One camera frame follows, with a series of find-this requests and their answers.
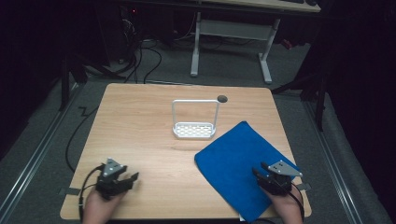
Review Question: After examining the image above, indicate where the dark computer tower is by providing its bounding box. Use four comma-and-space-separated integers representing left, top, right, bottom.
117, 4, 142, 64

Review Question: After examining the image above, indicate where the person's left hand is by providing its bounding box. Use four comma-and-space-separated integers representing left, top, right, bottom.
81, 188, 128, 224

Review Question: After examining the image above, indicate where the bundle of black cables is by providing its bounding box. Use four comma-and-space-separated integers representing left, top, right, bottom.
121, 18, 163, 84

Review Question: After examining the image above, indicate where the black floor cable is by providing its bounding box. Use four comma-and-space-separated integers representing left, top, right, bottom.
64, 105, 101, 174

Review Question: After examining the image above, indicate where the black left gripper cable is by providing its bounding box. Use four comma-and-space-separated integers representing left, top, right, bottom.
78, 163, 106, 222

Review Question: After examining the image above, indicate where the white wire rack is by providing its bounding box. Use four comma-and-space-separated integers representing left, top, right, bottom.
171, 99, 220, 140

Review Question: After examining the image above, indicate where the blue cloth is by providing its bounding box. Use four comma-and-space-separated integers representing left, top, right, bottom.
193, 120, 303, 224

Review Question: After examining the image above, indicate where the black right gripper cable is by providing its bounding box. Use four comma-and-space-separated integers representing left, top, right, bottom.
278, 179, 306, 222

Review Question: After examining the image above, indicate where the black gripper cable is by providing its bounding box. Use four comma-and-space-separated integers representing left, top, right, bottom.
78, 163, 106, 222
278, 179, 306, 222

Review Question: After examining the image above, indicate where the desk with white legs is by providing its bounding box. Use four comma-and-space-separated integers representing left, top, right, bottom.
189, 0, 322, 85

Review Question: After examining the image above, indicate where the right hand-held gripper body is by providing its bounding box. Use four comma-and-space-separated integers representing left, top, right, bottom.
257, 160, 304, 197

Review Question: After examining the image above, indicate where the metal floor rail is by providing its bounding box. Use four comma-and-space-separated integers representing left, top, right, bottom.
0, 81, 82, 218
304, 100, 364, 224

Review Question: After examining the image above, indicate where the black metal stand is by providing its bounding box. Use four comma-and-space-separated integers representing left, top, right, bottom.
58, 52, 125, 112
271, 69, 331, 133

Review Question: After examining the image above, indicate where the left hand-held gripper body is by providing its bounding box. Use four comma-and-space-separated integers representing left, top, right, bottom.
94, 157, 134, 201

